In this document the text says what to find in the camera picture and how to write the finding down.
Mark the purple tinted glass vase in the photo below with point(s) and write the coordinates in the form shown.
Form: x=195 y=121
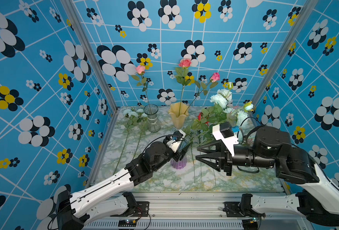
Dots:
x=180 y=164

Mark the aluminium frame post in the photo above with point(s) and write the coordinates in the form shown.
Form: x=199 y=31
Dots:
x=307 y=9
x=72 y=14

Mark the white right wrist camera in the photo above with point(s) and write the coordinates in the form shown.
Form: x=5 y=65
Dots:
x=225 y=133

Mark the aluminium frame post left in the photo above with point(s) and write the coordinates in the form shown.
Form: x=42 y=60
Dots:
x=72 y=14

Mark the clear ribbed glass vase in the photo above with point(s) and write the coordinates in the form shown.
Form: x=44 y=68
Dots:
x=153 y=123

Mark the light blue peony bouquet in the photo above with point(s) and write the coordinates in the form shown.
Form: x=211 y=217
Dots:
x=221 y=111

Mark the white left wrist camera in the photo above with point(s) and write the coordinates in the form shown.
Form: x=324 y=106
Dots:
x=174 y=140

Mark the small pink rose stem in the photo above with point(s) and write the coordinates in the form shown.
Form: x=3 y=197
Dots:
x=204 y=87

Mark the red rose stem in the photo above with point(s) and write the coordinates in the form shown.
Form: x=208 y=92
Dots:
x=182 y=76

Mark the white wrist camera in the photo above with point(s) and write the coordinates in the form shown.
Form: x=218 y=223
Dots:
x=225 y=133
x=174 y=140

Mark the aluminium frame post right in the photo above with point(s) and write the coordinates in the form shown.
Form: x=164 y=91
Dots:
x=307 y=9

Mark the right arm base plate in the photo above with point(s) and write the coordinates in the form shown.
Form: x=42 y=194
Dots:
x=241 y=209

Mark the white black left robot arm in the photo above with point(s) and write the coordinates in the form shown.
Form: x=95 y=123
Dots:
x=112 y=196

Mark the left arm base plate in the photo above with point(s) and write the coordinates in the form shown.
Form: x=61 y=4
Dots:
x=140 y=210

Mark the yellow beige vase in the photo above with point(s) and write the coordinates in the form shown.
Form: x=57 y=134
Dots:
x=179 y=113

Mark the green circuit board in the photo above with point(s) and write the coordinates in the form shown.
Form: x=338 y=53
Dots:
x=127 y=223

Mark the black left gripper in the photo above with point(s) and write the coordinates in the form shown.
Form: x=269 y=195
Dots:
x=182 y=153

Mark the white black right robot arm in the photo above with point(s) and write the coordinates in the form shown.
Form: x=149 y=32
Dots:
x=319 y=200

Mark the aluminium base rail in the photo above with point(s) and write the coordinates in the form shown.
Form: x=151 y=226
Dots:
x=198 y=211

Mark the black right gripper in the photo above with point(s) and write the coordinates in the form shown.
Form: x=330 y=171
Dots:
x=224 y=159

